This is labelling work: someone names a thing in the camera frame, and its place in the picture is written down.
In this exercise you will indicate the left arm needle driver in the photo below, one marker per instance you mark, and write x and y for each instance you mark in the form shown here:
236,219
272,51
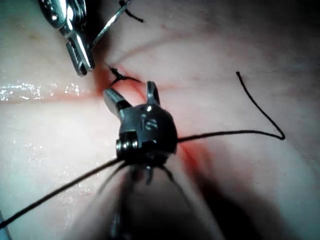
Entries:
67,15

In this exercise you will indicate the right arm needle driver jaw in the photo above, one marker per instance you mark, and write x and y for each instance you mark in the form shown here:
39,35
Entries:
115,102
152,95

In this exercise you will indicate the black thread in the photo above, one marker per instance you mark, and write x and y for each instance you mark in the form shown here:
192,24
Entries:
225,132

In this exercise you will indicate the black stitching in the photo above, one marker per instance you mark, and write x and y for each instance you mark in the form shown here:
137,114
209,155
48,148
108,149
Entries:
119,77

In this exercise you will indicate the right arm needle driver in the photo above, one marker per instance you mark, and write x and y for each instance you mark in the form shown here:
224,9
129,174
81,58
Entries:
150,132

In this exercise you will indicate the curved steel needle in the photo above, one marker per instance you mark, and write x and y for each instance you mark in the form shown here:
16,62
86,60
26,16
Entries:
110,25

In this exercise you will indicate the tissue pad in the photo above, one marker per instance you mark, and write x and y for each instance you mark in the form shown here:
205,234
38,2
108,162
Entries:
225,50

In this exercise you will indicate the left arm needle driver jaw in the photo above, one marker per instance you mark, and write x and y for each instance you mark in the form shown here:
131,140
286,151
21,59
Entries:
77,58
86,53

